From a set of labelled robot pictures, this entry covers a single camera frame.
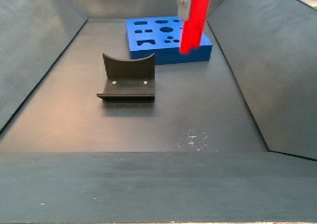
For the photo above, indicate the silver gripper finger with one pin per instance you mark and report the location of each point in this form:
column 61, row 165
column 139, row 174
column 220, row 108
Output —
column 183, row 9

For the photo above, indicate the red two-pronged peg block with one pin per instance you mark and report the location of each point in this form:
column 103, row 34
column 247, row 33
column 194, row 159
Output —
column 194, row 26

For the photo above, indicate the blue foam shape board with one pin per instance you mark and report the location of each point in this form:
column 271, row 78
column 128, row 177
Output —
column 155, row 36

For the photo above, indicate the black curved stand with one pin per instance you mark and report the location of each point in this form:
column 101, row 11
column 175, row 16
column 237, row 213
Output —
column 130, row 79

